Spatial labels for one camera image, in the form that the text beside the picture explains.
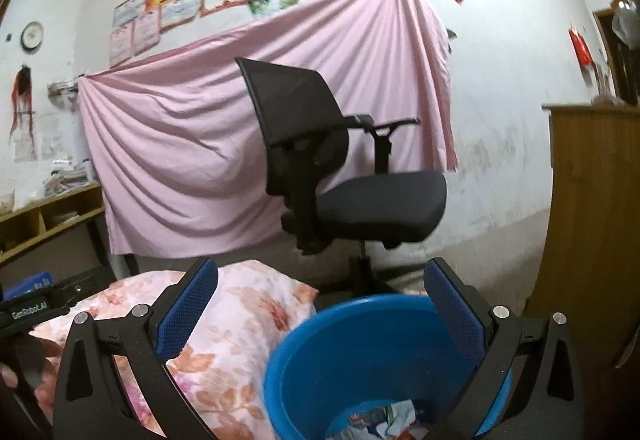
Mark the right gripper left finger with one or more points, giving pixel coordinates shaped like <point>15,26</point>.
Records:
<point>90,398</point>

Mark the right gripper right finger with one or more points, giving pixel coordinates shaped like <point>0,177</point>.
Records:
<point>526,381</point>

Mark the grey wrapper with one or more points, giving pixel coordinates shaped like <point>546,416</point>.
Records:
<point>407,419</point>

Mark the person's left hand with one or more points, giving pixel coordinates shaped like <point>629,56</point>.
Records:
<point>36,363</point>

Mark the blue cardboard box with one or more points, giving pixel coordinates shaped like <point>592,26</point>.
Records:
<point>27,285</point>

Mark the white ceramic bowl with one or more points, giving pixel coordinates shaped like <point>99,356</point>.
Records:
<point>7,203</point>

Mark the floral pink table cloth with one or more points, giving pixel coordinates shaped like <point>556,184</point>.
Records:
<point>221,369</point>

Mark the wooden cabinet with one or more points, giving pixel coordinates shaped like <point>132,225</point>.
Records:
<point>590,266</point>

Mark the stack of books and papers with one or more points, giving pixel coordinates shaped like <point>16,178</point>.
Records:
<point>66,176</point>

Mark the blue plastic bucket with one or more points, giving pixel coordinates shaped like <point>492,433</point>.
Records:
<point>361,354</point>

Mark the pink hanging sheet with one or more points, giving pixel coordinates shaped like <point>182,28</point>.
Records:
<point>175,141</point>

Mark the red hanging decoration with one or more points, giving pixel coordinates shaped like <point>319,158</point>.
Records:
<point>581,49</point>

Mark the wooden wall shelf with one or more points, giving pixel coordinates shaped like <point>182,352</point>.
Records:
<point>24,230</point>

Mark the red tassel wall ornament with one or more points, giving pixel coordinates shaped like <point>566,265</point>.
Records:
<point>21,99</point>

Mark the round wall clock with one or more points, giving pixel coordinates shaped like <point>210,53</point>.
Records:
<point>32,37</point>

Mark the green picture on wall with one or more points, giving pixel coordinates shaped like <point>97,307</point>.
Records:
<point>265,8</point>

